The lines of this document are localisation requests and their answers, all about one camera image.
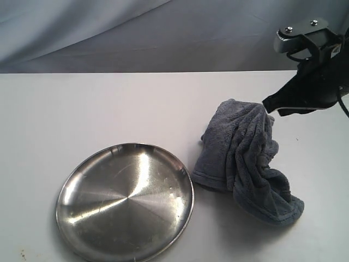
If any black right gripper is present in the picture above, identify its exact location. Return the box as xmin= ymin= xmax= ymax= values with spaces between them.
xmin=262 ymin=34 xmax=348 ymax=117

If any grey-blue fleece cloth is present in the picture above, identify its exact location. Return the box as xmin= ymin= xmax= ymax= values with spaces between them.
xmin=191 ymin=99 xmax=304 ymax=226

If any round stainless steel plate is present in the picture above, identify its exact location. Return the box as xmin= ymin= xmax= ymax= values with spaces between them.
xmin=55 ymin=143 xmax=195 ymax=261

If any grey fabric backdrop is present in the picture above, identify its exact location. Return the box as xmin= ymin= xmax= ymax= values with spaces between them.
xmin=1 ymin=1 xmax=348 ymax=73

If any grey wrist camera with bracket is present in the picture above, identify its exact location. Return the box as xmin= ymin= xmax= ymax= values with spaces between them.
xmin=274 ymin=17 xmax=342 ymax=57

